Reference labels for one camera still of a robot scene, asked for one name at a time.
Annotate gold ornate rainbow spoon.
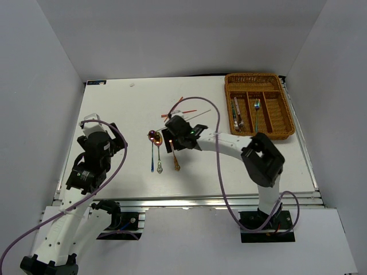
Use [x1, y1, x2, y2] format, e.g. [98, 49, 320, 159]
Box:
[154, 131, 163, 174]

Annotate purple iridescent spoon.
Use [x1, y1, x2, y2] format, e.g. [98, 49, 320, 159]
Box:
[148, 130, 156, 172]

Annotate silver chopstick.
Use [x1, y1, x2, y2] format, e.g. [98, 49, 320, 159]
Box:
[156, 109, 211, 131]

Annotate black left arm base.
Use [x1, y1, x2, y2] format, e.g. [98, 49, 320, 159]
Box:
[91, 200, 142, 241]

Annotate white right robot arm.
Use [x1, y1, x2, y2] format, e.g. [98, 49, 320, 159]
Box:
[165, 115, 285, 229]

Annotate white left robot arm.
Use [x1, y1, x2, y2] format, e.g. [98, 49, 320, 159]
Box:
[20, 119, 127, 274]

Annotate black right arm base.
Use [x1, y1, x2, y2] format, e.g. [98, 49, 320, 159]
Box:
[239, 210, 295, 243]

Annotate blue table label sticker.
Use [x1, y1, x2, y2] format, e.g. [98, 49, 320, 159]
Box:
[86, 80, 107, 85]

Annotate woven wicker cutlery tray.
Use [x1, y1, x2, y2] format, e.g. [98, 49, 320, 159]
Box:
[224, 73, 295, 140]

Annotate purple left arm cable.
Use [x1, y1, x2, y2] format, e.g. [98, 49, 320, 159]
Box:
[0, 120, 128, 267]

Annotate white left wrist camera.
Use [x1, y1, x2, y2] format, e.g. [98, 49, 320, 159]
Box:
[79, 113, 104, 138]

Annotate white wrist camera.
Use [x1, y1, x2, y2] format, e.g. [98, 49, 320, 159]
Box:
[167, 110, 185, 119]
[79, 113, 104, 138]

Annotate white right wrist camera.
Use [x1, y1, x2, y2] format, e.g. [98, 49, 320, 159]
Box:
[167, 110, 185, 119]

